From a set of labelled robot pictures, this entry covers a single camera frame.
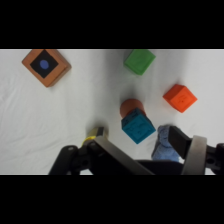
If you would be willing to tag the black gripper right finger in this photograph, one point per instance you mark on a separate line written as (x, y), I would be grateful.
(196, 155)

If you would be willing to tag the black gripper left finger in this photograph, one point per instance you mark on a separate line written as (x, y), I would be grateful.
(110, 155)

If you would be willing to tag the blue cube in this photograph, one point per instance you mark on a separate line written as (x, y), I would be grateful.
(138, 126)

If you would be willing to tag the orange cube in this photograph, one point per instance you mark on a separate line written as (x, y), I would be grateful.
(180, 98)

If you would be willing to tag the green cube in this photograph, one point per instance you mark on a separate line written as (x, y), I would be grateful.
(140, 60)

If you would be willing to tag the wooden block with black top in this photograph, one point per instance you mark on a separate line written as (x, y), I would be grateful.
(46, 67)

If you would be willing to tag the blue toy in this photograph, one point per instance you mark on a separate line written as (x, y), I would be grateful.
(163, 146)

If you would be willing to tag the orange cup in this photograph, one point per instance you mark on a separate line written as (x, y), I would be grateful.
(130, 106)

